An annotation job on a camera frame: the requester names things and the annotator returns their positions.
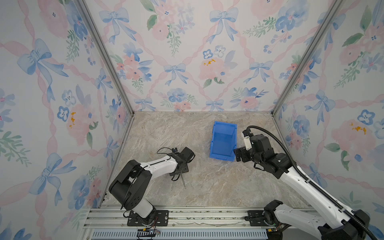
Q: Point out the blue plastic bin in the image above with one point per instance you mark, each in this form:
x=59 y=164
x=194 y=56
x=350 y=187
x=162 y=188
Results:
x=224 y=141

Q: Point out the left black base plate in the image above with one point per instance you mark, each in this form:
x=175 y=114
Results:
x=157 y=218

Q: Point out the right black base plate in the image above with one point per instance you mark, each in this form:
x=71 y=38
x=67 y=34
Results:
x=256 y=218

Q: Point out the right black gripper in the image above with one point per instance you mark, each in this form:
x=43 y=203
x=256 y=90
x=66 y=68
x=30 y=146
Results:
x=242 y=151

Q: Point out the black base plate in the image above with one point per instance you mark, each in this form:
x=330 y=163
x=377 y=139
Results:
x=157 y=218
x=256 y=218

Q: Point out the right aluminium corner post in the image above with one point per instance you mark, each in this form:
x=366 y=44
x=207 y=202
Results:
x=310 y=50

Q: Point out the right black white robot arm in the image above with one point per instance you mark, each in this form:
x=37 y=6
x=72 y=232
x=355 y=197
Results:
x=335 y=221

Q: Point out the aluminium corner post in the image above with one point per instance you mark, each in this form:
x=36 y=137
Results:
x=310 y=50
x=95 y=34

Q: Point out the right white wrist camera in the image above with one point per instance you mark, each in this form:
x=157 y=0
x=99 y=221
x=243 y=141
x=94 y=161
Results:
x=248 y=144

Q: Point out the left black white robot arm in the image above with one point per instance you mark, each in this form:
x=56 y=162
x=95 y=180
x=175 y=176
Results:
x=130 y=185

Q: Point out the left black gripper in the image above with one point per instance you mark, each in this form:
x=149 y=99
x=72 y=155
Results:
x=186 y=169

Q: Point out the aluminium rail frame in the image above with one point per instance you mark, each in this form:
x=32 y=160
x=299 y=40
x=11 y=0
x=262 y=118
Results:
x=109 y=222

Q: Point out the left aluminium corner post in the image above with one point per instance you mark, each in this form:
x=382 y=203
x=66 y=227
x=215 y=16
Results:
x=95 y=34

